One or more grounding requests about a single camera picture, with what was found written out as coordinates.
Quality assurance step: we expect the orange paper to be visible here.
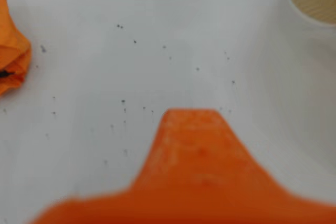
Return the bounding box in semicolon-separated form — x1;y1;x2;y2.
0;0;33;97

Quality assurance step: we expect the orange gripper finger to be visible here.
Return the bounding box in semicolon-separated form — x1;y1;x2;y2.
28;108;336;224

